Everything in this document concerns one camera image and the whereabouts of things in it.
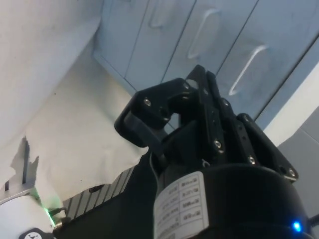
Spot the black ribbed mounting plate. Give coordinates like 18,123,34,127
53,166,143,232

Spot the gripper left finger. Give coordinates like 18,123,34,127
114,64,227,163

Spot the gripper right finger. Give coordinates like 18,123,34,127
207,71,299,184

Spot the white chest of drawers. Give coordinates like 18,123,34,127
92,0,319,147

